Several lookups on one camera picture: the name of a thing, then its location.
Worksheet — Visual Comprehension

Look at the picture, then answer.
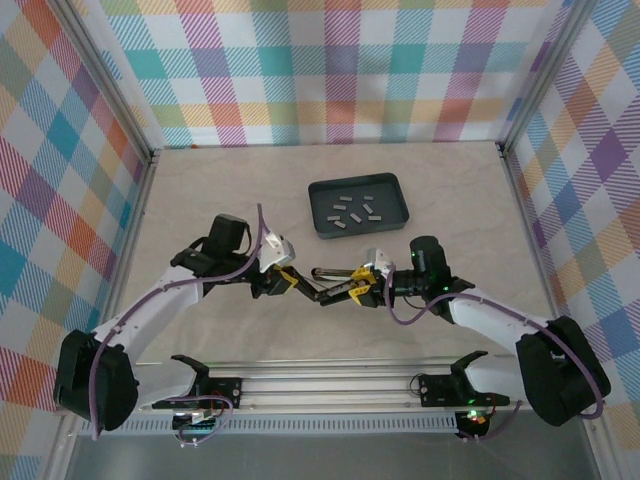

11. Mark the circuit board with LED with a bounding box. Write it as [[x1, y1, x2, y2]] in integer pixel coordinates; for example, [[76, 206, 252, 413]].
[[455, 408, 489, 437]]

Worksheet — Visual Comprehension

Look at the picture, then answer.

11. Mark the aluminium side rail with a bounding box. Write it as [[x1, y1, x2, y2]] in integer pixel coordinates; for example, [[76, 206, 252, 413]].
[[494, 142, 564, 326], [107, 149, 162, 331]]

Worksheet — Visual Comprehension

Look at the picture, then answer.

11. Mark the purple cable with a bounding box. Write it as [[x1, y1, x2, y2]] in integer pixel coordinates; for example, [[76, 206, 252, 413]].
[[388, 292, 606, 444], [88, 202, 274, 441]]

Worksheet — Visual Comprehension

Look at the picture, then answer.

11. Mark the aluminium frame post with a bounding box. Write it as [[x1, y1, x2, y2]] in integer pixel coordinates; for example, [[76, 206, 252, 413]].
[[494, 0, 596, 159], [52, 0, 162, 169]]

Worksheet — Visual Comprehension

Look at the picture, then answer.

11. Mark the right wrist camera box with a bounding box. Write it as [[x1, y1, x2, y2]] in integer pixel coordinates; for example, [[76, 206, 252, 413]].
[[363, 245, 396, 275]]

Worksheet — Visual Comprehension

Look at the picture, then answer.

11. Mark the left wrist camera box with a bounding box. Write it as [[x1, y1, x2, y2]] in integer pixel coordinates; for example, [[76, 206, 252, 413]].
[[258, 230, 297, 274]]

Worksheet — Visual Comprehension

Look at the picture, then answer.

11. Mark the black stapler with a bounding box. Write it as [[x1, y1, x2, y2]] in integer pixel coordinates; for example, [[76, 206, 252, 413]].
[[298, 277, 361, 308], [310, 266, 364, 280]]

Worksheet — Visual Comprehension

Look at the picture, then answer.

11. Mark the green circuit board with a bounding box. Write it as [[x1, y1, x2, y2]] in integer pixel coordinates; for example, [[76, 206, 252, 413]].
[[172, 408, 224, 432]]

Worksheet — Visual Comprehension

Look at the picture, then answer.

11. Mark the dark grey plastic tray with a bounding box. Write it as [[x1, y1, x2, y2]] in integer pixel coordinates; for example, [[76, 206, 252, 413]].
[[308, 172, 412, 243]]

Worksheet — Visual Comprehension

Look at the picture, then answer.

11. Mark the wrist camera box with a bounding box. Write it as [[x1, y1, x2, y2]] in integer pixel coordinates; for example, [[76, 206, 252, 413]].
[[363, 245, 396, 275], [258, 230, 297, 274]]

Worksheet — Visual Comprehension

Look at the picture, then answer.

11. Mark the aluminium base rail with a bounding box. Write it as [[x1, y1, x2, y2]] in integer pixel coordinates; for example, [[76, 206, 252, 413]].
[[134, 355, 521, 414]]

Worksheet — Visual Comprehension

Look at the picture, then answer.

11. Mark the slotted grey cable duct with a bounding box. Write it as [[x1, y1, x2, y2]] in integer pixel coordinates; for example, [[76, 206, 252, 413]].
[[122, 418, 459, 436]]

